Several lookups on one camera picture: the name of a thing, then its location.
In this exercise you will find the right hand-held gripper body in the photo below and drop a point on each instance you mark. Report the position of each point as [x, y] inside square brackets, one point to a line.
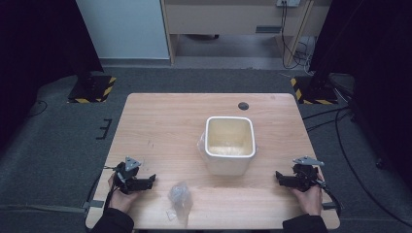
[304, 176]

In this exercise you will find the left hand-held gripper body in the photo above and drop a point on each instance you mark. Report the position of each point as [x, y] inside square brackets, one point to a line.
[127, 176]

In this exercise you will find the person's right hand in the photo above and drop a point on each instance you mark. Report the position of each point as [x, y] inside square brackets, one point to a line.
[311, 199]

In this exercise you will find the person's left hand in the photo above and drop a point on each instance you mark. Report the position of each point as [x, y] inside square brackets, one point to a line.
[121, 200]

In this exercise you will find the crumpled clear plastic bag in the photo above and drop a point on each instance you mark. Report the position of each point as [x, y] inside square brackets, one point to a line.
[180, 197]

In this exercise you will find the small white paper scrap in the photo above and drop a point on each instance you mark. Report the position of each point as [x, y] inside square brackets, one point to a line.
[171, 215]

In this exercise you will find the grey table edge clamp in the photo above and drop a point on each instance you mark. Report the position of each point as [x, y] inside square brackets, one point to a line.
[93, 204]
[328, 206]

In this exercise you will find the white square bin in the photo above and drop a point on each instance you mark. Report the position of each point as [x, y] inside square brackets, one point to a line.
[228, 161]

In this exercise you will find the dark round table grommet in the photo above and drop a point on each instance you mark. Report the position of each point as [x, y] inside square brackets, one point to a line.
[243, 106]

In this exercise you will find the striped black stand base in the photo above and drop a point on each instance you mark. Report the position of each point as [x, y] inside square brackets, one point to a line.
[315, 93]
[97, 90]

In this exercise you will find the dark curtain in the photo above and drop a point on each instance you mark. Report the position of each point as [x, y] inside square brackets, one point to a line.
[35, 48]
[375, 64]

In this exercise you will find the white cabinet panel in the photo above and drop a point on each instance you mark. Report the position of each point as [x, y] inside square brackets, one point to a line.
[126, 29]

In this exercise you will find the grey power socket box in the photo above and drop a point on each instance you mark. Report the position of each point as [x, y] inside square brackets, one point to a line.
[288, 2]

